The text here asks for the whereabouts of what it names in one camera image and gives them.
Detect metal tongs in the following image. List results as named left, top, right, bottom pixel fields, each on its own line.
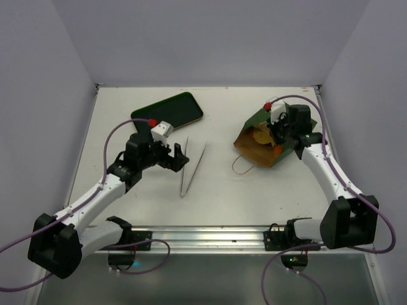
left=180, top=137, right=207, bottom=198

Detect yellow round fake bread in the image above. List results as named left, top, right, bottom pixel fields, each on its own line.
left=249, top=127, right=275, bottom=146

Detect green brown paper bag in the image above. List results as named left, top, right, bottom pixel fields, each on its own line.
left=231, top=100, right=318, bottom=176

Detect orange fake bread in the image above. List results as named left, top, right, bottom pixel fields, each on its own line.
left=273, top=145, right=284, bottom=158

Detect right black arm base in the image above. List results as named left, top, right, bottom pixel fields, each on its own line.
left=263, top=219, right=305, bottom=252

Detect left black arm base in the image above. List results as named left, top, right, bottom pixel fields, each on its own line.
left=106, top=216, right=153, bottom=251

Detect dark green tray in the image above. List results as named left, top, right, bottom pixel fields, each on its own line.
left=130, top=92, right=204, bottom=130

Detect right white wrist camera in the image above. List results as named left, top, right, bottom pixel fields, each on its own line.
left=270, top=100, right=286, bottom=124

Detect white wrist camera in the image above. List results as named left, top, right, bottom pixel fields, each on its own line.
left=151, top=121, right=174, bottom=146
left=270, top=100, right=286, bottom=124

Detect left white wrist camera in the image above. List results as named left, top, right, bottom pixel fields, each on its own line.
left=151, top=121, right=174, bottom=146

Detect aluminium rail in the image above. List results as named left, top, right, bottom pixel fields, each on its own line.
left=132, top=225, right=283, bottom=254

